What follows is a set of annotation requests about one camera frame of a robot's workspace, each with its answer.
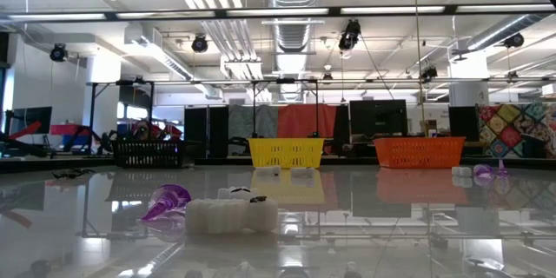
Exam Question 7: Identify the grey hanging cloth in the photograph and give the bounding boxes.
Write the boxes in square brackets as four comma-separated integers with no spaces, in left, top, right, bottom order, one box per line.
[228,103,279,156]

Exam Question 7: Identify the orange hanging cloth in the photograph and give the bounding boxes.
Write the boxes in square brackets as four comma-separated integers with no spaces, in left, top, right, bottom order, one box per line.
[277,103,338,154]

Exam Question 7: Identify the yellow plastic basket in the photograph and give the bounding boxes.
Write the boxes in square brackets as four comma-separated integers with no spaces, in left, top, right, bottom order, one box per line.
[247,137,326,169]

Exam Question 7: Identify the black partition panel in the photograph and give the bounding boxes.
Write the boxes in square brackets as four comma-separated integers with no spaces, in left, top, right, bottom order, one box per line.
[183,106,209,159]
[208,106,229,159]

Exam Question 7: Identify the white ceiling pipes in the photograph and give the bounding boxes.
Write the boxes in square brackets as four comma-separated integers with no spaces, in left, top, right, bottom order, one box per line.
[186,0,266,82]

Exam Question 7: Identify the large black monitor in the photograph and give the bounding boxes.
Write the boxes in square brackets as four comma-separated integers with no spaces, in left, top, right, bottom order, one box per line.
[349,99,408,136]

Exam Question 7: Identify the black plastic basket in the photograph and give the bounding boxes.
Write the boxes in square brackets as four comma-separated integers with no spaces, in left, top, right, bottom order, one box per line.
[111,139,186,169]

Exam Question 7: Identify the orange plastic basket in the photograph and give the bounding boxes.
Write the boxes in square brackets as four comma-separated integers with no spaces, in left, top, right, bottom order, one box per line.
[373,136,466,169]

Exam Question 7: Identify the black plastic spider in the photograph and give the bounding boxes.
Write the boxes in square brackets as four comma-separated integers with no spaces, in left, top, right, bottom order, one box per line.
[51,167,96,180]

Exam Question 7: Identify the colourful patchwork quilt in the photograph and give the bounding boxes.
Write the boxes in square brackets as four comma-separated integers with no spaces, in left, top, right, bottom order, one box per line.
[477,103,556,160]

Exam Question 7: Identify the red bar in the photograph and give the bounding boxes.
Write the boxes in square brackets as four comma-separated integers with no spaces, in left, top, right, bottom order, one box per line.
[8,120,43,141]

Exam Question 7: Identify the black background rig frame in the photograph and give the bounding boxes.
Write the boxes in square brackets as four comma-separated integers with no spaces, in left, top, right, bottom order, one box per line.
[249,76,321,140]
[85,76,156,156]

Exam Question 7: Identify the black aluminium table frame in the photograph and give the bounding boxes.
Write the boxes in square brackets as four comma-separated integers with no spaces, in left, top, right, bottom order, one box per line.
[0,154,556,171]

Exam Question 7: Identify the thin diagonal cable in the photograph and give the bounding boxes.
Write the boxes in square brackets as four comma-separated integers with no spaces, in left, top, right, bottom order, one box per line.
[359,34,395,100]

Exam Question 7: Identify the white rectangular air duct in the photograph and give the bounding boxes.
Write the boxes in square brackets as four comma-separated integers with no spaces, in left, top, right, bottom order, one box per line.
[123,23,222,99]

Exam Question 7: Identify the thin hanging cable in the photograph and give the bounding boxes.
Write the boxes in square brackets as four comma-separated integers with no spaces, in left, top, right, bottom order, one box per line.
[411,0,425,140]

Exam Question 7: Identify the black wall monitor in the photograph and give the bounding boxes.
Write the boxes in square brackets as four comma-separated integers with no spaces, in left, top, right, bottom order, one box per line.
[9,106,53,136]

